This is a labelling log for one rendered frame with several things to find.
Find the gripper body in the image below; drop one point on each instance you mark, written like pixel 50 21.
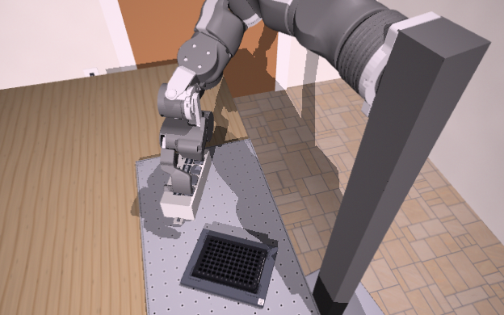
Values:
pixel 189 137

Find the white operator button panel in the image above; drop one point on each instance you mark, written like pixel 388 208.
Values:
pixel 183 206

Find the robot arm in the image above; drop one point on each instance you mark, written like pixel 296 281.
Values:
pixel 366 28

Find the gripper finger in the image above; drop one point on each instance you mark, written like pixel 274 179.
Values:
pixel 180 179

